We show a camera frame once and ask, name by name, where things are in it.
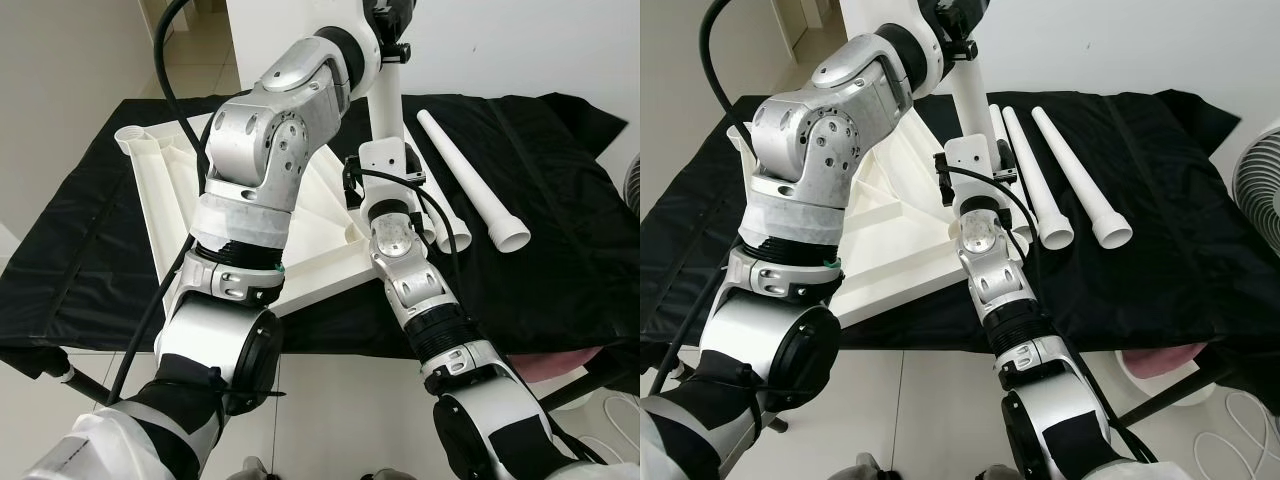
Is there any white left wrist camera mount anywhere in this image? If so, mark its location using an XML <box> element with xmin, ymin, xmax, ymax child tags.
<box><xmin>912</xmin><ymin>32</ymin><xmax>951</xmax><ymax>93</ymax></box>
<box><xmin>348</xmin><ymin>30</ymin><xmax>389</xmax><ymax>96</ymax></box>

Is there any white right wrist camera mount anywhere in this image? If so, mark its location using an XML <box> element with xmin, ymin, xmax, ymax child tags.
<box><xmin>343</xmin><ymin>138</ymin><xmax>428</xmax><ymax>209</ymax></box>
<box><xmin>938</xmin><ymin>133</ymin><xmax>1023</xmax><ymax>206</ymax></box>

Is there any black table cloth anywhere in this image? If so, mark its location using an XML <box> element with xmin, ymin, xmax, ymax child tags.
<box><xmin>640</xmin><ymin>90</ymin><xmax>1280</xmax><ymax>411</ymax></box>
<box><xmin>0</xmin><ymin>92</ymin><xmax>641</xmax><ymax>371</ymax></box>

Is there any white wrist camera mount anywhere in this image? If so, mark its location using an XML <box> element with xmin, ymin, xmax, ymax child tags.
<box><xmin>343</xmin><ymin>138</ymin><xmax>428</xmax><ymax>209</ymax></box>
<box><xmin>912</xmin><ymin>32</ymin><xmax>951</xmax><ymax>93</ymax></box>
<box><xmin>938</xmin><ymin>133</ymin><xmax>1023</xmax><ymax>206</ymax></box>
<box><xmin>348</xmin><ymin>30</ymin><xmax>389</xmax><ymax>96</ymax></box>

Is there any black table frame leg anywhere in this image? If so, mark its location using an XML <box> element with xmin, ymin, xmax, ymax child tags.
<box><xmin>545</xmin><ymin>365</ymin><xmax>641</xmax><ymax>411</ymax></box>
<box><xmin>30</xmin><ymin>350</ymin><xmax>111</xmax><ymax>403</ymax></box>
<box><xmin>1110</xmin><ymin>362</ymin><xmax>1246</xmax><ymax>429</ymax></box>

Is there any white plastic table top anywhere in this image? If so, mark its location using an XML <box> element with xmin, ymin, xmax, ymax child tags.
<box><xmin>725</xmin><ymin>95</ymin><xmax>1041</xmax><ymax>329</ymax></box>
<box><xmin>113</xmin><ymin>110</ymin><xmax>433</xmax><ymax>319</ymax></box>

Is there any pink soft item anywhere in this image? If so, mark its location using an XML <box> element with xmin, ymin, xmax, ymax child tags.
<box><xmin>520</xmin><ymin>350</ymin><xmax>601</xmax><ymax>386</ymax></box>
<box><xmin>1120</xmin><ymin>345</ymin><xmax>1216</xmax><ymax>386</ymax></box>

